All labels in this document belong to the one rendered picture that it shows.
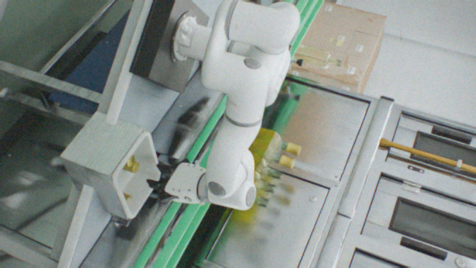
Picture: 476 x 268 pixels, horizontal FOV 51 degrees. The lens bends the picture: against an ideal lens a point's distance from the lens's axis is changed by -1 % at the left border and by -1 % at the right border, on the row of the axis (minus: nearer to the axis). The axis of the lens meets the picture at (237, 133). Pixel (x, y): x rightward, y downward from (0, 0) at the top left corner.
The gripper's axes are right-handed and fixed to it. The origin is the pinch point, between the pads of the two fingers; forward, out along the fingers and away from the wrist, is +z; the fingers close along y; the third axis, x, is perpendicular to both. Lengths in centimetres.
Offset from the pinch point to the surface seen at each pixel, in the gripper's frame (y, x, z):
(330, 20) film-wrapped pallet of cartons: 397, -242, 121
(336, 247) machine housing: 16, -47, -38
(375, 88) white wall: 386, -332, 76
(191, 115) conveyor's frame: 27.7, -5.6, 7.1
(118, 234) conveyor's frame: -13.9, -13.3, 12.5
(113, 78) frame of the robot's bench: 16.4, 19.4, 17.1
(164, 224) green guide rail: -4.9, -17.7, 3.4
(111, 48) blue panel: 47, 3, 50
